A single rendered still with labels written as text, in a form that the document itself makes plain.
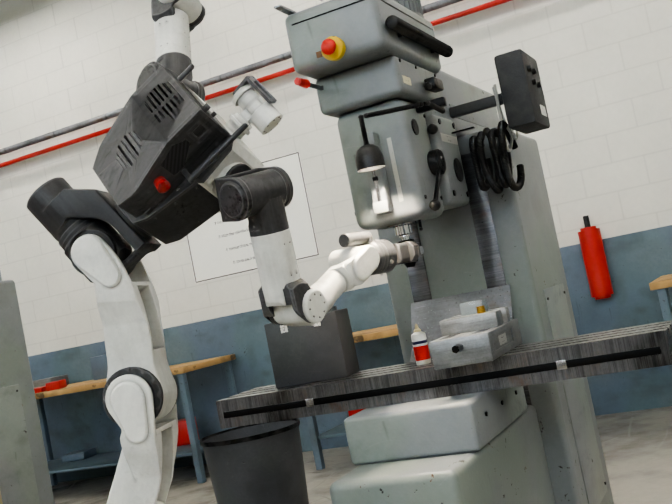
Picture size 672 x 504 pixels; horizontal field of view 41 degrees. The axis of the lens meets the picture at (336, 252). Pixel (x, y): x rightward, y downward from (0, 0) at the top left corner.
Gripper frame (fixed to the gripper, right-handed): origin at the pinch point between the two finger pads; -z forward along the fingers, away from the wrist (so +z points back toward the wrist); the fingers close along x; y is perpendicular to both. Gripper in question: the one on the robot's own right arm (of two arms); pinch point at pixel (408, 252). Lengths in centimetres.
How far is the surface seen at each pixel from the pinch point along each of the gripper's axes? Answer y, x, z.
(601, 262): 17, 120, -389
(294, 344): 18.7, 35.7, 12.8
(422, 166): -21.3, -10.5, 0.5
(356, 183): -20.5, 4.4, 10.6
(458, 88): -49, 1, -45
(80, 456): 96, 556, -247
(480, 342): 25.5, -25.5, 14.1
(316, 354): 22.6, 30.2, 10.6
